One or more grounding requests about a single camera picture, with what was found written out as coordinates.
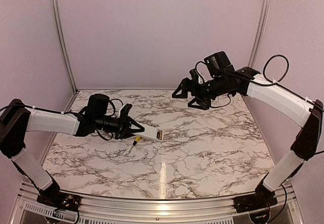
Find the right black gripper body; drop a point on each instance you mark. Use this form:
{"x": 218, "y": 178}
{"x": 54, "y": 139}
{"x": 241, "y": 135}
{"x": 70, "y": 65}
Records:
{"x": 209, "y": 90}

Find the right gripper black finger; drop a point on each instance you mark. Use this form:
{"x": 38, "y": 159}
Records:
{"x": 199, "y": 103}
{"x": 184, "y": 88}

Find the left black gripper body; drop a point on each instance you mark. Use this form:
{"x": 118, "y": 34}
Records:
{"x": 115, "y": 126}

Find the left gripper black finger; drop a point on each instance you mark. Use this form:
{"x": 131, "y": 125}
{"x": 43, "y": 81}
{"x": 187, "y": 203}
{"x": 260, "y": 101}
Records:
{"x": 135, "y": 127}
{"x": 127, "y": 134}

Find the yellow handled screwdriver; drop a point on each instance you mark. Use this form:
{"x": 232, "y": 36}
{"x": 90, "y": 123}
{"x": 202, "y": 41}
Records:
{"x": 135, "y": 142}

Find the white remote control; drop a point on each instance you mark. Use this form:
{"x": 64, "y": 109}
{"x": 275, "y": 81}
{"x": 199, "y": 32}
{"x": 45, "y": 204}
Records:
{"x": 149, "y": 133}

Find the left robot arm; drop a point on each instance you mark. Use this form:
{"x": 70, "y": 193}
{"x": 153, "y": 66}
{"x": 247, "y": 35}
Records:
{"x": 18, "y": 119}

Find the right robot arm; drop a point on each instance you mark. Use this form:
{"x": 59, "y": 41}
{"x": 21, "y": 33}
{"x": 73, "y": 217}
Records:
{"x": 251, "y": 83}

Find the battery in remote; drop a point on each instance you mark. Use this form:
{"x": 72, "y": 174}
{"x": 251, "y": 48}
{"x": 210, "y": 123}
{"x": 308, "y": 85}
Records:
{"x": 159, "y": 134}

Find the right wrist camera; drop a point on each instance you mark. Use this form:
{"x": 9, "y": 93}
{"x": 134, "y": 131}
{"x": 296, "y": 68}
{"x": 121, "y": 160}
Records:
{"x": 197, "y": 76}

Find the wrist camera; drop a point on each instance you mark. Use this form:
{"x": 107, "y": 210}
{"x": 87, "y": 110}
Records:
{"x": 197, "y": 76}
{"x": 124, "y": 111}

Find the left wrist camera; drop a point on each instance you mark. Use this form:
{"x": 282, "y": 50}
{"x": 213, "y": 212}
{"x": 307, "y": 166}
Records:
{"x": 124, "y": 111}

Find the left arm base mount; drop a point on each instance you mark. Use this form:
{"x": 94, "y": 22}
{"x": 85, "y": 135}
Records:
{"x": 59, "y": 201}

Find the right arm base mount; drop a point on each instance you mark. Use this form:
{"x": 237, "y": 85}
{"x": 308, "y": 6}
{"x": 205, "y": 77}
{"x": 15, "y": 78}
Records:
{"x": 261, "y": 198}

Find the right aluminium frame post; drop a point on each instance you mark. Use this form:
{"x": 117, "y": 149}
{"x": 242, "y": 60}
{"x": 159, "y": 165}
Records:
{"x": 260, "y": 31}

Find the aluminium frame post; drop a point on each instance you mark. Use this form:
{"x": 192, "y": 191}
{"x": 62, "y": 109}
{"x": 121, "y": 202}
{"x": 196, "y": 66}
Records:
{"x": 62, "y": 45}
{"x": 260, "y": 31}

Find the front aluminium rail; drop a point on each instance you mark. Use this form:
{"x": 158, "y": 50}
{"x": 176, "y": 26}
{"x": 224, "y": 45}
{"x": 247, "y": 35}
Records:
{"x": 284, "y": 208}

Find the left aluminium frame post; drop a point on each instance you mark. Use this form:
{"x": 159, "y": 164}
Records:
{"x": 62, "y": 45}

